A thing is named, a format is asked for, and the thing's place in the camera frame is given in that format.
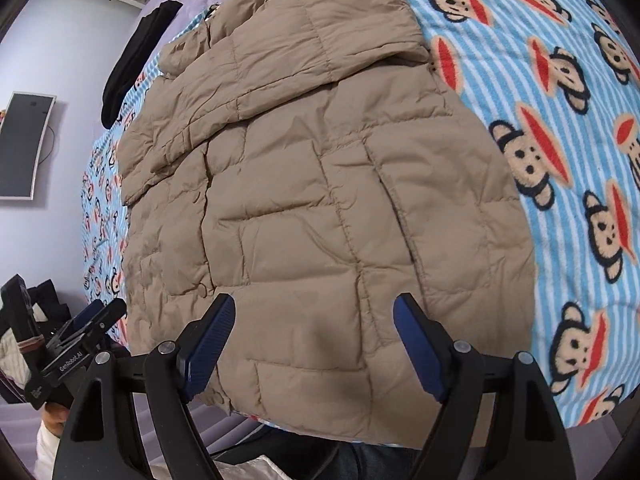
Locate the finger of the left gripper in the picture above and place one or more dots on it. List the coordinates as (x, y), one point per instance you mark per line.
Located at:
(78, 323)
(95, 327)

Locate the blue monkey print blanket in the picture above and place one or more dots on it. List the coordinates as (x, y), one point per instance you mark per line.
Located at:
(556, 86)

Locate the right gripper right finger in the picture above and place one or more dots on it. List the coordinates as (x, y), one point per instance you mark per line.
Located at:
(526, 437)

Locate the wall mounted monitor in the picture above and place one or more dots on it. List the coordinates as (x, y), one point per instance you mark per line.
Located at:
(22, 132)

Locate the person left hand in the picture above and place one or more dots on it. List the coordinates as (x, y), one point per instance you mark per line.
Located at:
(54, 417)

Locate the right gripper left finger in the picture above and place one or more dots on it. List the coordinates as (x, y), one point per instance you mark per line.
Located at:
(102, 439)

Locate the black folded garment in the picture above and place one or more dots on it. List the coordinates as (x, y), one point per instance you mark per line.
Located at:
(133, 58)

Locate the beige puffer jacket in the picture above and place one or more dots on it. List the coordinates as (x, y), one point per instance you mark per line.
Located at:
(302, 157)

